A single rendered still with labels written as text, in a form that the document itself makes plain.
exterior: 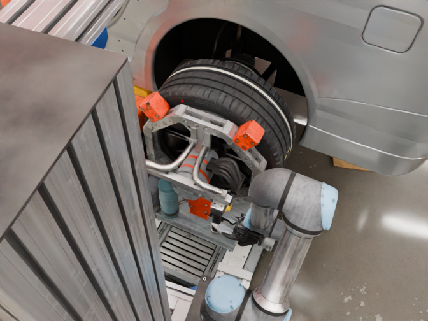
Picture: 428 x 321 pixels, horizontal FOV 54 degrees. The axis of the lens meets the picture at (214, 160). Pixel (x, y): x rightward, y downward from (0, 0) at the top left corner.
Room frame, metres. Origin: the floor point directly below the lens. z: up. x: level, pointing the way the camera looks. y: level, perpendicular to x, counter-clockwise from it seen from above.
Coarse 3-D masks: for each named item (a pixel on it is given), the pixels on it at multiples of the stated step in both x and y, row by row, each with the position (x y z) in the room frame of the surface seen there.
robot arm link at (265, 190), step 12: (276, 168) 0.68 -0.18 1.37; (252, 180) 0.68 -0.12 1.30; (264, 180) 0.64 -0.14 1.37; (276, 180) 0.62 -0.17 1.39; (252, 192) 0.63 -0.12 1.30; (264, 192) 0.61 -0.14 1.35; (276, 192) 0.59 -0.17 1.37; (252, 204) 0.67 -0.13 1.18; (264, 204) 0.60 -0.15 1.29; (276, 204) 0.58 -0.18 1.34; (252, 216) 0.68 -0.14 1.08; (264, 216) 0.65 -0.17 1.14; (252, 228) 0.70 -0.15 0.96; (264, 228) 0.68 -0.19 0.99
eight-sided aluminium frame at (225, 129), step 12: (180, 108) 1.11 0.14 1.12; (192, 108) 1.11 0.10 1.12; (168, 120) 1.09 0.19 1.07; (180, 120) 1.07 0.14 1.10; (192, 120) 1.05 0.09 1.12; (204, 120) 1.08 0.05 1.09; (216, 120) 1.06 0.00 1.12; (228, 120) 1.06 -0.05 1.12; (144, 132) 1.14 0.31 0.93; (156, 132) 1.16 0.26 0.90; (216, 132) 1.02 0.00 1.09; (228, 132) 1.00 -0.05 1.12; (156, 144) 1.17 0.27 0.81; (228, 144) 1.00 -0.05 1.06; (156, 156) 1.14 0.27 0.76; (240, 156) 0.98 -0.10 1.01; (252, 156) 1.00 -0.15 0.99; (252, 168) 0.95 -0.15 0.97; (264, 168) 0.97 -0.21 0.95; (240, 192) 1.01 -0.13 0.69
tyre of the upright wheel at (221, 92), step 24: (192, 72) 1.29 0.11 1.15; (216, 72) 1.27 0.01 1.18; (240, 72) 1.28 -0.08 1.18; (168, 96) 1.18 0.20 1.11; (192, 96) 1.14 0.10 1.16; (216, 96) 1.13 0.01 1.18; (240, 96) 1.15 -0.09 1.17; (264, 96) 1.19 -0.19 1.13; (240, 120) 1.07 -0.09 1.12; (264, 120) 1.10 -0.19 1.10; (288, 120) 1.17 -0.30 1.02; (264, 144) 1.03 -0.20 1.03; (288, 144) 1.11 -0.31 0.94
